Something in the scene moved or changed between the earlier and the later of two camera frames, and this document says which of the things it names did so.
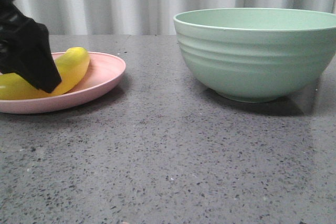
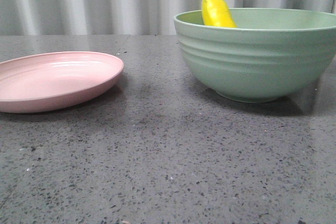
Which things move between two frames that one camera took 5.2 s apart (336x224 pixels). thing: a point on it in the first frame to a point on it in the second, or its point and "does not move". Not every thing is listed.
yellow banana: x=71 y=66 to x=215 y=12
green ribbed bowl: x=253 y=55 does not move
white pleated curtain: x=145 y=3 does not move
